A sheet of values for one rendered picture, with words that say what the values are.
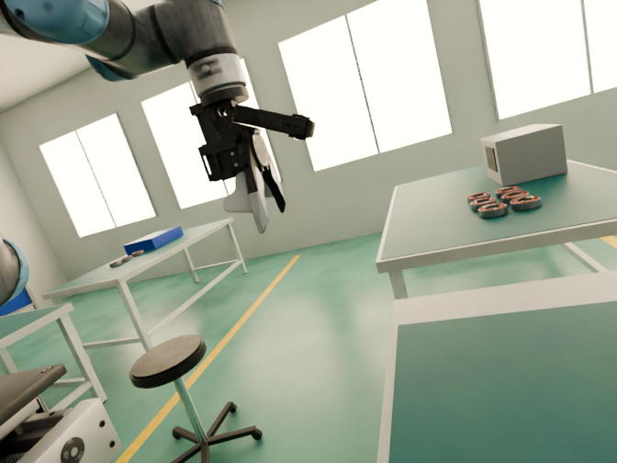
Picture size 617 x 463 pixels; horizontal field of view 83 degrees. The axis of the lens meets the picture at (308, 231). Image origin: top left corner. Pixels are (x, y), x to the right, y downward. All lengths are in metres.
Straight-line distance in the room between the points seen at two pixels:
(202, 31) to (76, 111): 6.19
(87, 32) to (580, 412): 0.82
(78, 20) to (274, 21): 4.53
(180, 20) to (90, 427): 0.56
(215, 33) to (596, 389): 0.79
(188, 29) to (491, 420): 0.74
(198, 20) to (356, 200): 4.19
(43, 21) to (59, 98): 6.48
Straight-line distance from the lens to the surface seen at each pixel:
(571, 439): 0.69
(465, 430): 0.69
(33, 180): 7.70
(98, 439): 0.64
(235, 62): 0.55
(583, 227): 1.50
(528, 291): 1.07
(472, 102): 4.54
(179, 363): 1.68
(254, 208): 0.48
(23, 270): 0.80
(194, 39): 0.54
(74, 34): 0.46
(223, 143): 0.52
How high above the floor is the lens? 1.24
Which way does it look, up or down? 12 degrees down
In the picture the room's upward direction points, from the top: 17 degrees counter-clockwise
